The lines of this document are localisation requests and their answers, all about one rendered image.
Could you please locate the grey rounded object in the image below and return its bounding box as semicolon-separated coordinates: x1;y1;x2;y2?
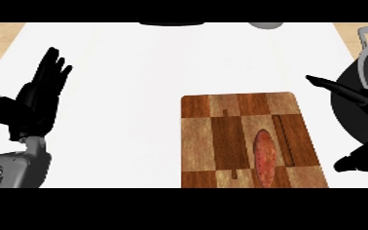
246;21;285;30

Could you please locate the black pot with grey handle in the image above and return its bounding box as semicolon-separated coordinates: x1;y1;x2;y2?
329;26;368;147

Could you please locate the checkered wooden cutting board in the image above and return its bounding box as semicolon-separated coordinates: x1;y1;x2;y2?
180;92;330;189

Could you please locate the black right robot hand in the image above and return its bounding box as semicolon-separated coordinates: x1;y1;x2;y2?
304;74;368;173

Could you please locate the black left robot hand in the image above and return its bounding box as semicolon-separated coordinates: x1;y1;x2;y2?
0;47;75;142

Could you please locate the black rounded object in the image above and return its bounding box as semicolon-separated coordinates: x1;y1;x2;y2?
137;21;206;26

